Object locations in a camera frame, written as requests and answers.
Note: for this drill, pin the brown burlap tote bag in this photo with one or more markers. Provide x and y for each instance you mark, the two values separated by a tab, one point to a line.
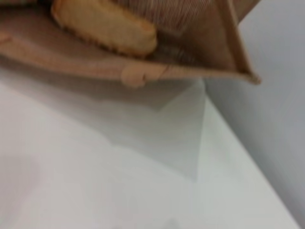
202	47

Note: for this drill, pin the orange striped long bread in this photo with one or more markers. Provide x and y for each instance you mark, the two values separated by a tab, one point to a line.
107	28

